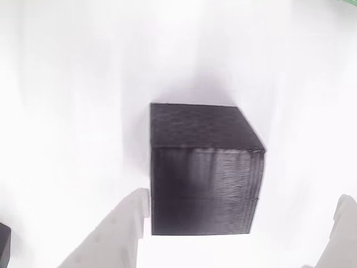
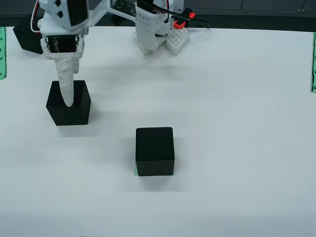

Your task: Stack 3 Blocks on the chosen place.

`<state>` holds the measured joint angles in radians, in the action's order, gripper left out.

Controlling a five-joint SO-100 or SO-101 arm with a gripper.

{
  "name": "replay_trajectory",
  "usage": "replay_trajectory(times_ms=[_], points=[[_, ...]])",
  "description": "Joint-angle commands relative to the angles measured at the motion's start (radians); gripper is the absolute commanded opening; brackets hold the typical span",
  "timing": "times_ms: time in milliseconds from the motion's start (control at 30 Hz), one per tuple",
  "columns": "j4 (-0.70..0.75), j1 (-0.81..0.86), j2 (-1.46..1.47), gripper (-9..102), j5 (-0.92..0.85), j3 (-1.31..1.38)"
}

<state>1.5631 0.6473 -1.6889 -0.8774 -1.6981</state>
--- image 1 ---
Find black cube rounded edges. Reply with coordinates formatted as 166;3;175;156
0;223;12;260

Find black cube with seam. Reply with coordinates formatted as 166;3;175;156
149;102;268;237

